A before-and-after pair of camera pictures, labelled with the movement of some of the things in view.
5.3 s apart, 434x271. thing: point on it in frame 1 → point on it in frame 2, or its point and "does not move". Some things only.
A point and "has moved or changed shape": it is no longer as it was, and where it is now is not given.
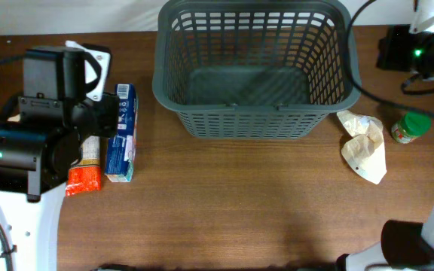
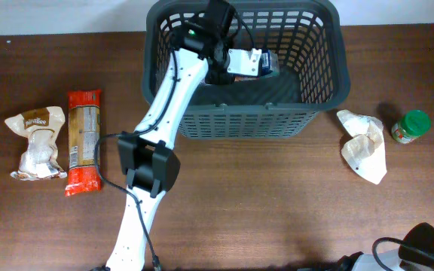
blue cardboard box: (121, 150) → (269, 62)
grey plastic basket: (255, 69) has moved or changed shape
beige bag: (365, 152) does not move
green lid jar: (414, 124) does not move
